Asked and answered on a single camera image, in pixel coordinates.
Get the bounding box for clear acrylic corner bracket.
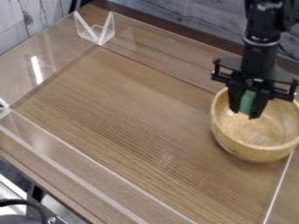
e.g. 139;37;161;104
74;11;117;46

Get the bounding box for wooden bowl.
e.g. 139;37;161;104
210;88;299;163

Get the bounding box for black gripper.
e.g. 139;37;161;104
211;40;299;119

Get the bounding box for green rectangular stick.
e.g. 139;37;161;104
239;79;265;116

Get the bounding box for black metal frame bracket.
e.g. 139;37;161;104
27;184;69;224

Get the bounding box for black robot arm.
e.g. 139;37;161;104
211;0;299;119

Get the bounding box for clear acrylic tray wall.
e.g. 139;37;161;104
0;99;197;224

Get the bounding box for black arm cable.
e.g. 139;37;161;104
278;43;299;64

